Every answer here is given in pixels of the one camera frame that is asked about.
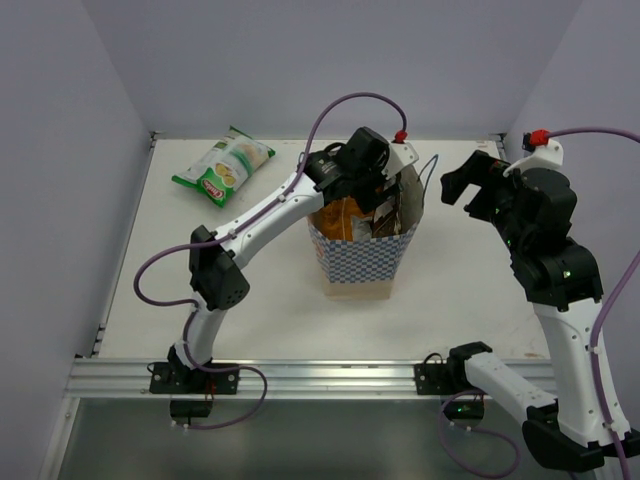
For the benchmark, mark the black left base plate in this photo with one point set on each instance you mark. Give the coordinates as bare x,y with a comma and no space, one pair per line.
167,381

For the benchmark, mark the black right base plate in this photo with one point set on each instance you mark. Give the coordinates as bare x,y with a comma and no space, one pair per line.
434,377

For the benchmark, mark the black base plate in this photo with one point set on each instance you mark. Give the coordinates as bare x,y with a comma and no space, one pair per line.
167,381
434,377

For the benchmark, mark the blue checkered paper bag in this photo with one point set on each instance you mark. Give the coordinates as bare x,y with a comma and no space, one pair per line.
366,269

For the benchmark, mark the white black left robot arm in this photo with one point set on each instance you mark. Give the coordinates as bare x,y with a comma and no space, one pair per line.
360,168

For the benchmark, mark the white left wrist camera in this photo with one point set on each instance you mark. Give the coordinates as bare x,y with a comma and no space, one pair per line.
400,156

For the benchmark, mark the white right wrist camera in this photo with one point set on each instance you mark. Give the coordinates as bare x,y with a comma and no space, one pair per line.
543,152

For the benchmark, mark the yellow snack bag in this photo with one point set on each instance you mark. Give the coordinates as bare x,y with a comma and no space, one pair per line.
343,220

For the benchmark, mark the dark brown snack bag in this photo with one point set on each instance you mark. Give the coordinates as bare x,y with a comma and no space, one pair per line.
387,216

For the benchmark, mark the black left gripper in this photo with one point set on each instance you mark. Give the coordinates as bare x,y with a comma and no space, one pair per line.
380,187

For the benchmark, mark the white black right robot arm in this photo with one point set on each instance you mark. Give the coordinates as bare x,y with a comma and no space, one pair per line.
531,207

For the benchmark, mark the green Chuba chips bag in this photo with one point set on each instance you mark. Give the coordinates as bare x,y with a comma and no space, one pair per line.
225,167

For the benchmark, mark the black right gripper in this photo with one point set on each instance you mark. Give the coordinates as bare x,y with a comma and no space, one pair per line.
482,169

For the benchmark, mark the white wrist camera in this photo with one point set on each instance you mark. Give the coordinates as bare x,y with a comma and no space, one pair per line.
400,156
543,152

